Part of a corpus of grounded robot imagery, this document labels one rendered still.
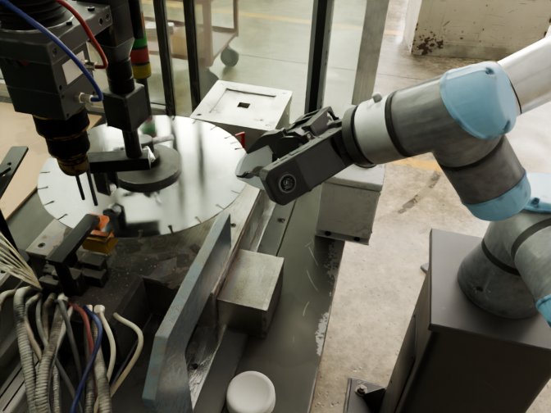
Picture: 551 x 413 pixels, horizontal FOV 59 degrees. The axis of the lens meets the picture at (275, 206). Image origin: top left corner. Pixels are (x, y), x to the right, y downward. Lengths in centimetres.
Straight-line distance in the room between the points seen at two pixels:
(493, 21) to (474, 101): 342
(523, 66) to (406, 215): 163
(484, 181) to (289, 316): 42
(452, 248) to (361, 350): 79
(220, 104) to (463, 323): 65
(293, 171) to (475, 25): 339
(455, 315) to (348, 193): 28
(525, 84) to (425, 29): 315
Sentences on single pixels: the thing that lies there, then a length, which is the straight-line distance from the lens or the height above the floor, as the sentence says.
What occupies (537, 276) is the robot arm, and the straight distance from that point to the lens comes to 78.
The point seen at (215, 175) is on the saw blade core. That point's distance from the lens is 79.
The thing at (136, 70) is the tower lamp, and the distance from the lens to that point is 105.
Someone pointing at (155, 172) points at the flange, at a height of 96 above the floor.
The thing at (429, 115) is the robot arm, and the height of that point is 118.
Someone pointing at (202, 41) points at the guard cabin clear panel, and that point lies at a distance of 121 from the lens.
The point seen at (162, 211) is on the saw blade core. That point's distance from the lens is 73.
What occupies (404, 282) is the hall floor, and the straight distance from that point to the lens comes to 197.
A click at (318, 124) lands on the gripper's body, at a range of 62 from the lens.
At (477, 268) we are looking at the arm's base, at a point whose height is 80.
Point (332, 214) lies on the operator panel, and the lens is 94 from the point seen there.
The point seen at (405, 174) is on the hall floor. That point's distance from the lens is 251.
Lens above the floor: 142
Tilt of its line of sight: 40 degrees down
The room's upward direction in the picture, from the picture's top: 3 degrees clockwise
